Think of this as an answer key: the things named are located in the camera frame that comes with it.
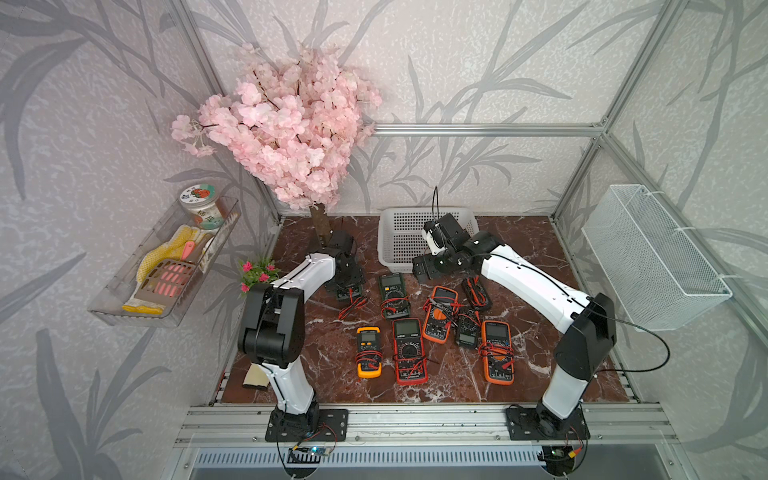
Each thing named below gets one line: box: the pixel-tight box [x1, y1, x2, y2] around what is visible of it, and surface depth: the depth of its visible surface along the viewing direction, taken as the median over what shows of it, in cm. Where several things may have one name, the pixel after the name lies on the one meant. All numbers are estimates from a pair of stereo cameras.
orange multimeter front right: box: [478, 320, 516, 386], surface depth 84 cm
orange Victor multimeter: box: [422, 285, 459, 344], surface depth 90 cm
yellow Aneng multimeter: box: [355, 326, 383, 379], surface depth 83 cm
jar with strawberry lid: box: [179, 184, 225, 230], surface depth 72 cm
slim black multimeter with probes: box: [462, 275, 491, 310], surface depth 95 cm
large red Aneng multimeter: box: [392, 318, 428, 385], surface depth 84 cm
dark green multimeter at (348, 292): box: [336, 284, 363, 301], surface depth 93 cm
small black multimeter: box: [456, 308, 481, 350], surface depth 88 cm
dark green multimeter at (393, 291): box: [379, 273, 410, 319], surface depth 96 cm
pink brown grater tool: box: [134, 241, 196, 306], surface depth 61 cm
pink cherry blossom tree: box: [171, 46, 382, 247], surface depth 71 cm
